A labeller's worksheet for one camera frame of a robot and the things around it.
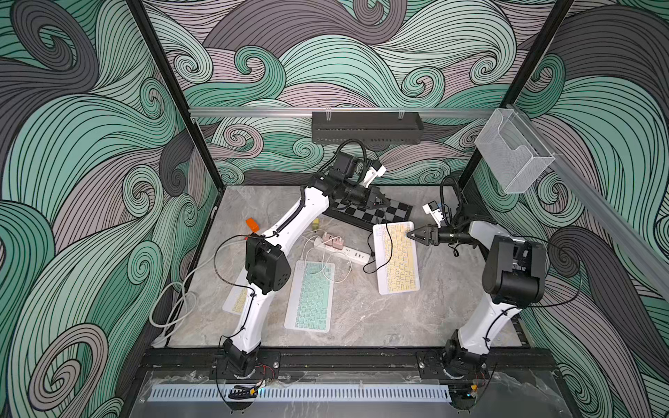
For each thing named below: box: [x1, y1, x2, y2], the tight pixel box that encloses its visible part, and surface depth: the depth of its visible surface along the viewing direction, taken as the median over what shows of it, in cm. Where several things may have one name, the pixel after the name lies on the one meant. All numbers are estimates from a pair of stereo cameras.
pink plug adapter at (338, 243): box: [331, 235, 345, 250], surface depth 94 cm
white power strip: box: [313, 239, 371, 265], surface depth 97 cm
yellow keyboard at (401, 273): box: [372, 221, 421, 296], surface depth 89 cm
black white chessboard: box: [322, 196, 413, 232], surface depth 108 cm
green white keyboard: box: [283, 260, 336, 334], surface depth 87 cm
